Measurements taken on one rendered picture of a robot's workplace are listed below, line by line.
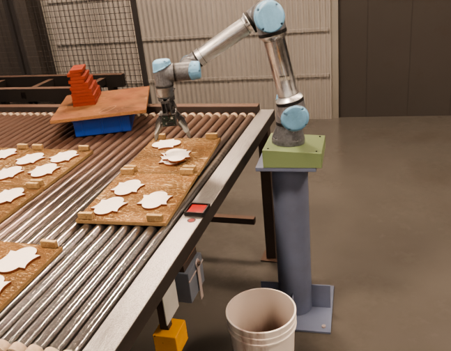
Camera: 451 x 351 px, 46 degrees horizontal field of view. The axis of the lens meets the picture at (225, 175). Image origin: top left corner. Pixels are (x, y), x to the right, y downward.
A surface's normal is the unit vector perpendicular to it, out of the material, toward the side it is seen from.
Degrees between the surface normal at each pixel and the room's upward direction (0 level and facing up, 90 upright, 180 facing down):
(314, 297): 90
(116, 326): 0
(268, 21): 80
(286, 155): 90
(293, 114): 95
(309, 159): 90
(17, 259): 0
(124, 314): 0
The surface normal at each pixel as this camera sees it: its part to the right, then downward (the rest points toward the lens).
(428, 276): -0.09, -0.91
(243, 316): 0.61, 0.22
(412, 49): -0.23, 0.42
